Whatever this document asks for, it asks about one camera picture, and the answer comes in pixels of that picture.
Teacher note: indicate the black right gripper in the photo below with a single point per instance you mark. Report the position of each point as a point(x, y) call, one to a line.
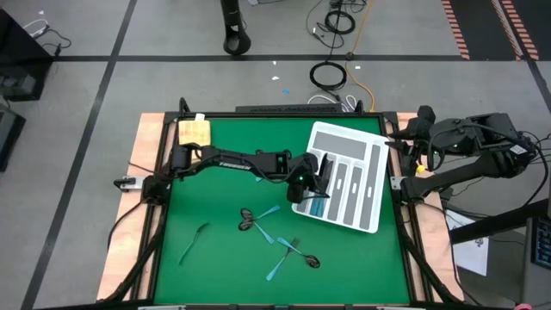
point(419, 135)

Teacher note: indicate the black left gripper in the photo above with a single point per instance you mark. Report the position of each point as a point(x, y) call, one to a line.
point(318, 172)

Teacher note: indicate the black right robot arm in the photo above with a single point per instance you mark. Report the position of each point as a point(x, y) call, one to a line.
point(473, 170)

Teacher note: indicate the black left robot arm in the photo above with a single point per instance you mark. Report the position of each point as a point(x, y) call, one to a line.
point(241, 163)

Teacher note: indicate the white cutlery tray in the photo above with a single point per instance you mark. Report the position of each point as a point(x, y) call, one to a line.
point(340, 145)

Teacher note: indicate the black power strip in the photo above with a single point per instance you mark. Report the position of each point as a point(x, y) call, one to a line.
point(286, 108)

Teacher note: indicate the white paper sheet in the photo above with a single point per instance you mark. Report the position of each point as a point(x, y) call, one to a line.
point(467, 245)

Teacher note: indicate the green table mat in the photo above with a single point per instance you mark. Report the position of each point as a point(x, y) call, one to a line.
point(224, 275)

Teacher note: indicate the white paper tag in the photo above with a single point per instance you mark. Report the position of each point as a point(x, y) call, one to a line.
point(199, 116)

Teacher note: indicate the screen with blue display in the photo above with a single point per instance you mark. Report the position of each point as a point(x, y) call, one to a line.
point(541, 243)

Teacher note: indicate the black cylindrical stand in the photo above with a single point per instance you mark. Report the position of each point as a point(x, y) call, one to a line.
point(236, 28)

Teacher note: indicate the pink object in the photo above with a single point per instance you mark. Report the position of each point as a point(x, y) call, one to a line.
point(523, 307)

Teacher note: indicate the dark grey equipment case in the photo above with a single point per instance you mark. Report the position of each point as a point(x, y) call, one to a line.
point(10, 129)

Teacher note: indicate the black cabinet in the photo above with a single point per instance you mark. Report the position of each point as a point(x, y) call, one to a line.
point(21, 51)

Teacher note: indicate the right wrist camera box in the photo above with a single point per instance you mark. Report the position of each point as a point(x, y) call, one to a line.
point(426, 115)

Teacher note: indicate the silver arm base bracket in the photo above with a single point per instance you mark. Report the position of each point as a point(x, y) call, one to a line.
point(134, 183)
point(397, 181)

